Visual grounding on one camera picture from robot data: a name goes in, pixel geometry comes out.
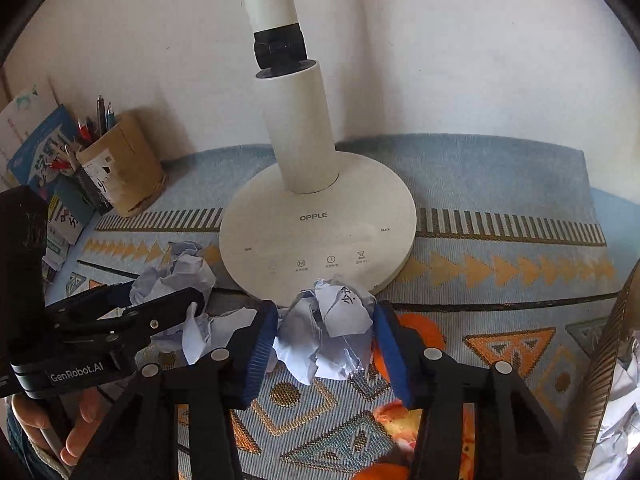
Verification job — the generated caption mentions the black mesh pen holder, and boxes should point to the black mesh pen holder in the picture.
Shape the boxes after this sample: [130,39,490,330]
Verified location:
[74,164,115,216]

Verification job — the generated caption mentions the row of upright books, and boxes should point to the row of upright books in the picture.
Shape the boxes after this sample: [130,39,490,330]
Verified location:
[0,72,98,286]

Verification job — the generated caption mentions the patterned woven mat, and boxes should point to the patterned woven mat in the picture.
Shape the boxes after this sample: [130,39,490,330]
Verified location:
[42,132,640,480]

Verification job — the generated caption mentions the white paper ball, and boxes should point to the white paper ball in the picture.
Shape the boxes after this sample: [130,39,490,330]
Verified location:
[130,241,217,306]
[182,302,258,366]
[272,274,378,386]

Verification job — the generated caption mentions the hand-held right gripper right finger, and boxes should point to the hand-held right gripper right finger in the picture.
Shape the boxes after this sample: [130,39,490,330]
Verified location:
[372,301,581,480]

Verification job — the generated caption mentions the person's left hand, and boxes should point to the person's left hand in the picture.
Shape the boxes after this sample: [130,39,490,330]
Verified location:
[10,389,107,468]

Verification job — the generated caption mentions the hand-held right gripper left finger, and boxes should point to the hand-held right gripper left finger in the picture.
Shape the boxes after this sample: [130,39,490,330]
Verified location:
[70,301,279,480]

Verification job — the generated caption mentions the tan cylindrical pen holder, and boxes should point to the tan cylindrical pen holder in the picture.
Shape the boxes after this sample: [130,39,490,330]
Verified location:
[75,109,167,218]

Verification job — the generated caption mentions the pile of papers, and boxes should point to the pile of papers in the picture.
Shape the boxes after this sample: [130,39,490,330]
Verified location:
[597,327,640,461]

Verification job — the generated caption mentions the golden ribbed bowl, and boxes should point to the golden ribbed bowl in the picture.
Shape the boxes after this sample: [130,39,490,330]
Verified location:
[582,260,640,480]

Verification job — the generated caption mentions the white desk lamp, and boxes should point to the white desk lamp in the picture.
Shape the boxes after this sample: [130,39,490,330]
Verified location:
[218,0,417,301]

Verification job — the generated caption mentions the orange speckled wrapper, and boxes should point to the orange speckled wrapper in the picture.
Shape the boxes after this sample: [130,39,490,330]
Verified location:
[372,402,476,478]

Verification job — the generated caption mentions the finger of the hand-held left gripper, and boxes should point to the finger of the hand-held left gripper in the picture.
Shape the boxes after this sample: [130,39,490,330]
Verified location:
[62,286,208,348]
[44,281,138,322]

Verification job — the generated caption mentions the orange tangerine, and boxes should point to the orange tangerine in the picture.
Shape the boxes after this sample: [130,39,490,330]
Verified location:
[355,464,412,480]
[372,312,446,378]

